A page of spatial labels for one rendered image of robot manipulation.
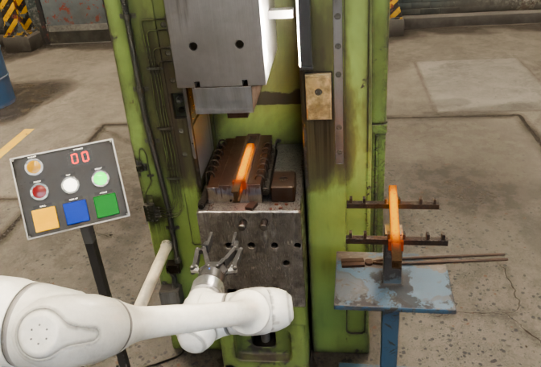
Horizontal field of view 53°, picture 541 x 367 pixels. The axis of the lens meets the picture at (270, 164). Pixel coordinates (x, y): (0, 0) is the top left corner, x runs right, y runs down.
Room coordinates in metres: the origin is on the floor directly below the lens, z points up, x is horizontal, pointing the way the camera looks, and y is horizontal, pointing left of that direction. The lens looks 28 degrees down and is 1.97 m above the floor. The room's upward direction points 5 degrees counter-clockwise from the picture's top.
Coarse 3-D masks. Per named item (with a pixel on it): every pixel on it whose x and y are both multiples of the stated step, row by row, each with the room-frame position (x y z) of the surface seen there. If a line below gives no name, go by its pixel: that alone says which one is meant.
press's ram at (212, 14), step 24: (168, 0) 1.73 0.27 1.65; (192, 0) 1.72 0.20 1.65; (216, 0) 1.71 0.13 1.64; (240, 0) 1.70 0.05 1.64; (264, 0) 1.81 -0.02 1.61; (168, 24) 1.73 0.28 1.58; (192, 24) 1.72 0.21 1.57; (216, 24) 1.71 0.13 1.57; (240, 24) 1.70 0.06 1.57; (264, 24) 1.76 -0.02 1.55; (192, 48) 1.73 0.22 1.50; (216, 48) 1.71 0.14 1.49; (240, 48) 1.70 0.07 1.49; (264, 48) 1.72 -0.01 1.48; (192, 72) 1.73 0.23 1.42; (216, 72) 1.72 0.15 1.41; (240, 72) 1.71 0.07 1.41; (264, 72) 1.69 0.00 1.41
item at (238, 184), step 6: (252, 144) 2.00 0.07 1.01; (246, 150) 1.96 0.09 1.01; (252, 150) 1.96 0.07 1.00; (246, 156) 1.90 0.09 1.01; (246, 162) 1.85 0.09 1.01; (240, 168) 1.80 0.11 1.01; (246, 168) 1.80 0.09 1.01; (240, 174) 1.76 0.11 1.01; (234, 180) 1.70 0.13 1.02; (240, 180) 1.69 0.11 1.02; (234, 186) 1.66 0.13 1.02; (240, 186) 1.66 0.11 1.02; (234, 192) 1.62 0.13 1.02; (240, 192) 1.67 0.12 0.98; (234, 198) 1.62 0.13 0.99; (240, 198) 1.64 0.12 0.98
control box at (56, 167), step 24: (96, 144) 1.72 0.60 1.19; (24, 168) 1.63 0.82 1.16; (48, 168) 1.65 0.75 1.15; (72, 168) 1.66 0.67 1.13; (96, 168) 1.68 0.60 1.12; (24, 192) 1.59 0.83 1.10; (48, 192) 1.61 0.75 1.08; (72, 192) 1.62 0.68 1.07; (96, 192) 1.63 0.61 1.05; (120, 192) 1.65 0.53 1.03; (24, 216) 1.55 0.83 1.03; (96, 216) 1.59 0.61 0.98; (120, 216) 1.60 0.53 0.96
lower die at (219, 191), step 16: (224, 144) 2.09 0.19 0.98; (240, 144) 2.05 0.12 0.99; (256, 144) 2.02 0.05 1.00; (224, 160) 1.94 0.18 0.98; (240, 160) 1.89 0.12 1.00; (256, 160) 1.89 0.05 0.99; (224, 176) 1.78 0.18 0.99; (208, 192) 1.73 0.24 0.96; (224, 192) 1.72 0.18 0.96; (256, 192) 1.70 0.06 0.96
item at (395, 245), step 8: (392, 192) 1.64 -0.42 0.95; (392, 200) 1.59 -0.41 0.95; (392, 208) 1.54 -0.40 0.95; (392, 216) 1.49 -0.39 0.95; (392, 224) 1.45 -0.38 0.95; (392, 232) 1.40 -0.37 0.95; (392, 240) 1.35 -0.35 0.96; (400, 240) 1.35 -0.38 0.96; (392, 248) 1.32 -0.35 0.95; (400, 248) 1.31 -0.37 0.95; (392, 256) 1.28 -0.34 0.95; (400, 256) 1.28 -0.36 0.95; (392, 264) 1.27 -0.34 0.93; (400, 264) 1.27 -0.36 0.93
